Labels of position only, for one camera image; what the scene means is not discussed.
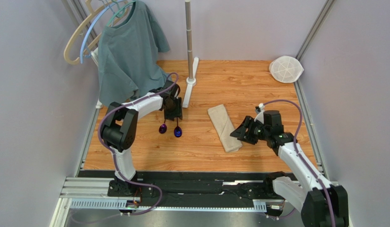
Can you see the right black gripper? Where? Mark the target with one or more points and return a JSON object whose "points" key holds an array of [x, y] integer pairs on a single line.
{"points": [[249, 128]]}

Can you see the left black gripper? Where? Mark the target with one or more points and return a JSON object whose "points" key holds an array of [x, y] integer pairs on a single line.
{"points": [[177, 113]]}

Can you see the beige cloth napkin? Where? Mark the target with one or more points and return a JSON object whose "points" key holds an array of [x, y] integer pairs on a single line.
{"points": [[223, 126]]}

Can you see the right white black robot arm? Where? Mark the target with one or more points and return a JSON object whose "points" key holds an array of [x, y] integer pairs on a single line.
{"points": [[301, 170]]}

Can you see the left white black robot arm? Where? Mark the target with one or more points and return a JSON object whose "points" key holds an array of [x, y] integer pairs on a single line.
{"points": [[118, 128]]}

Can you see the blue purple spoon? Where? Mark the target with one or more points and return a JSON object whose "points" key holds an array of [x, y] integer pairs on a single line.
{"points": [[177, 131]]}

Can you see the white rack base foot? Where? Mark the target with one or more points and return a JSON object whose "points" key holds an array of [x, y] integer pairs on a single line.
{"points": [[191, 82]]}

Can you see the teal green t-shirt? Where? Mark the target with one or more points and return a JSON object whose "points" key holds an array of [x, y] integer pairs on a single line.
{"points": [[127, 57]]}

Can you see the white plastic mesh basket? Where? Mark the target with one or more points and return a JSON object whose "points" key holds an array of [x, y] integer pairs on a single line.
{"points": [[286, 69]]}

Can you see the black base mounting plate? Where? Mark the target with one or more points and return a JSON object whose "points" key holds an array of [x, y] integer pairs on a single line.
{"points": [[203, 189]]}

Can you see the blue plastic hanger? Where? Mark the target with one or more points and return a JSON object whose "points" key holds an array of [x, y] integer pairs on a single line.
{"points": [[85, 51]]}

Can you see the metal garment rack pole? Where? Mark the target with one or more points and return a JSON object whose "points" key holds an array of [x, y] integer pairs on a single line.
{"points": [[189, 39]]}

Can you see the green plastic hanger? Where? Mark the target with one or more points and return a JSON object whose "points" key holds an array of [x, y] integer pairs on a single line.
{"points": [[121, 11]]}

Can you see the beige wooden hanger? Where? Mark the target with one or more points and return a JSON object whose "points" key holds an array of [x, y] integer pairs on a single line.
{"points": [[75, 8]]}

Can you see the aluminium frame rail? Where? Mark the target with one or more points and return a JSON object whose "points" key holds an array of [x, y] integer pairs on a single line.
{"points": [[89, 191]]}

